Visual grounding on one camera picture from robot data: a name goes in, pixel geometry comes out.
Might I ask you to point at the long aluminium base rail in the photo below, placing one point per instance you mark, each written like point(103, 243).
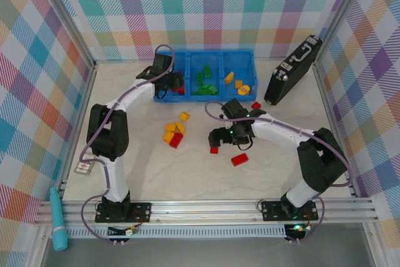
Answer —
point(203, 212)

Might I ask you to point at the aluminium side rail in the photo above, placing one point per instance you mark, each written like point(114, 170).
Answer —
point(328, 104)
point(78, 123)

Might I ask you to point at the orange-yellow half-disc lego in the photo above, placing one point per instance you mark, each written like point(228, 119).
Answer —
point(244, 91)

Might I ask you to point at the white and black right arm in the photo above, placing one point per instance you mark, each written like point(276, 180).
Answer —
point(275, 127)

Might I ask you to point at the small red lego brick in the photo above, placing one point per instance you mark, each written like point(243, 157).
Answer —
point(256, 105)

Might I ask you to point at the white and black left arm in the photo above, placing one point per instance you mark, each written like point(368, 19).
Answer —
point(118, 182)

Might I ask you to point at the yellow lego brick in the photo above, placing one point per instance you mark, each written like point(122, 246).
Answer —
point(168, 137)
point(170, 127)
point(180, 127)
point(184, 116)

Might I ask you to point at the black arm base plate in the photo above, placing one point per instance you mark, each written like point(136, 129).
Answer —
point(268, 214)
point(140, 212)

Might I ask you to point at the teal plastic cylinder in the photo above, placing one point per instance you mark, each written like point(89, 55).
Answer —
point(57, 217)

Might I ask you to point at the small green lego brick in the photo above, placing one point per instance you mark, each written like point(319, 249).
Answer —
point(213, 90)

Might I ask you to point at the blue three-compartment plastic bin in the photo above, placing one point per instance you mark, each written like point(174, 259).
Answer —
point(237, 60)

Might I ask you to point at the small printed card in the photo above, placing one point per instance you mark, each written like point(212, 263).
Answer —
point(83, 167)

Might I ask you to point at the black briefcase with metal latches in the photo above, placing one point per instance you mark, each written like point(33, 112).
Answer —
point(293, 70)

